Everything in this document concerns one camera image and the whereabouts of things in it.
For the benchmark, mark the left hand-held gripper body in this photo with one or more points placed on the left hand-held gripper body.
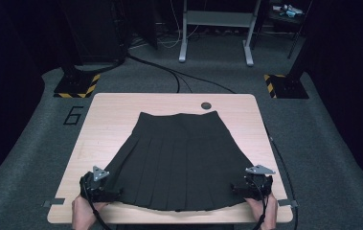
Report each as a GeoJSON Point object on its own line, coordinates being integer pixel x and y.
{"type": "Point", "coordinates": [93, 187]}

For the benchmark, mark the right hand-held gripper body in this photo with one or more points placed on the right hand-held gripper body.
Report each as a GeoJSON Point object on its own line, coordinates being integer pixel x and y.
{"type": "Point", "coordinates": [260, 185]}

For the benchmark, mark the black pleated skirt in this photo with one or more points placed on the black pleated skirt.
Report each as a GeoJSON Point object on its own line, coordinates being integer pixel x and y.
{"type": "Point", "coordinates": [179, 159]}

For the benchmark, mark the person's right hand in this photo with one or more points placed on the person's right hand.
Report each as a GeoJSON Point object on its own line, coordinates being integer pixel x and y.
{"type": "Point", "coordinates": [267, 212]}

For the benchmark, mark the person's left hand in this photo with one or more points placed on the person's left hand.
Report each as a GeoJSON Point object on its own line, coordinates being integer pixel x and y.
{"type": "Point", "coordinates": [85, 214]}

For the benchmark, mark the grey tape strip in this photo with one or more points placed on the grey tape strip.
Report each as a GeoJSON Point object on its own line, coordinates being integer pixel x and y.
{"type": "Point", "coordinates": [287, 202]}
{"type": "Point", "coordinates": [54, 202]}

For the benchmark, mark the black stand base hazard tape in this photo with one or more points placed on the black stand base hazard tape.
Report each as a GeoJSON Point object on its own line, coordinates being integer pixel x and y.
{"type": "Point", "coordinates": [289, 86]}
{"type": "Point", "coordinates": [75, 85]}

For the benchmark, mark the black cabinet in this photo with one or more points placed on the black cabinet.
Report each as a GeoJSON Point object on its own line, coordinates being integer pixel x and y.
{"type": "Point", "coordinates": [93, 28]}

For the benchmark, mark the dark shelf with clutter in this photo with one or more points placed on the dark shelf with clutter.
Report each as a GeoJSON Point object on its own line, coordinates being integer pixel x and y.
{"type": "Point", "coordinates": [286, 11]}

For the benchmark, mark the white metal desk frame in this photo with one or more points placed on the white metal desk frame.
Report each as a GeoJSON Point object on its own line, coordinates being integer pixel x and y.
{"type": "Point", "coordinates": [217, 18]}

